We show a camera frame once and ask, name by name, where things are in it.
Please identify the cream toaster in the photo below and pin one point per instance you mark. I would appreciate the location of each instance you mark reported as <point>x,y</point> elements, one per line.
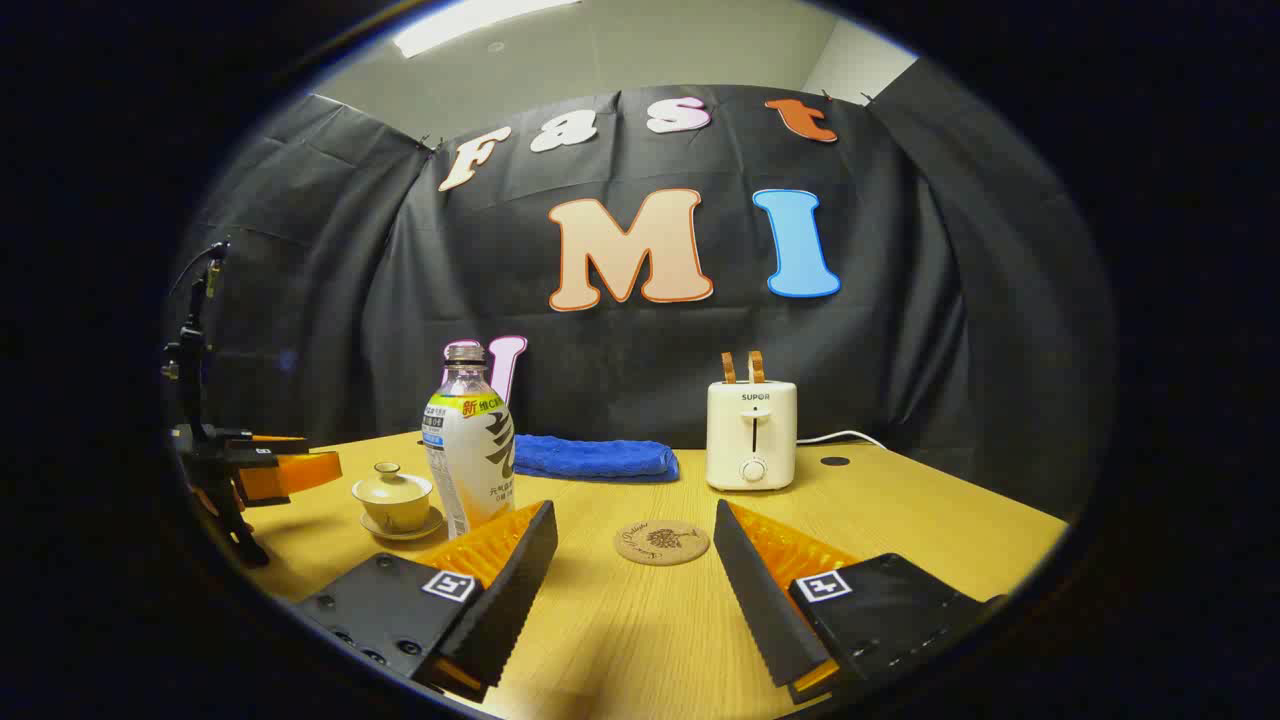
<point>750,430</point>

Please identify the cream ceramic saucer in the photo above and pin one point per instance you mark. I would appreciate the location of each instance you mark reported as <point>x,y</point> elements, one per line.
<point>432,526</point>

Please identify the clear labelled water bottle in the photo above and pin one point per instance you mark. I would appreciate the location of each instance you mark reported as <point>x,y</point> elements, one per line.
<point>470,450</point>

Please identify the black backdrop cloth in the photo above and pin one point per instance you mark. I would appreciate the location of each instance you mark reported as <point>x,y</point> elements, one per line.
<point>900,330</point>

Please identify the toast bread slice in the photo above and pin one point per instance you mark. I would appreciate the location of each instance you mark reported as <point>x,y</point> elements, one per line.
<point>757,366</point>
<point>729,368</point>

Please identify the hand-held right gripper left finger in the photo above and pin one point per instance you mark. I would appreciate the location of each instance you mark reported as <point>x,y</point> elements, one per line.
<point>510,600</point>

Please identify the cream teacup lid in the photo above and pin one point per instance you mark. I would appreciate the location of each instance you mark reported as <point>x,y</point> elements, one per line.
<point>390,486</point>

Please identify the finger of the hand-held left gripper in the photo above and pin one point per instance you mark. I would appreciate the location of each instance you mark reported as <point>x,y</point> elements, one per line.
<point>278,444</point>
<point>295,475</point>

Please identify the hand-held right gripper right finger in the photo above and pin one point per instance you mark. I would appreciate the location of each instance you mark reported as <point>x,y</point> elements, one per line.
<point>760,600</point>

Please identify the blue folded towel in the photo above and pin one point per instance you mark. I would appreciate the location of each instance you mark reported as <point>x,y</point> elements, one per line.
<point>595,458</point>

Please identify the round cork coaster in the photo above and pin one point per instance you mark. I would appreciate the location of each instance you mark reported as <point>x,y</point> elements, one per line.
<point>662,542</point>

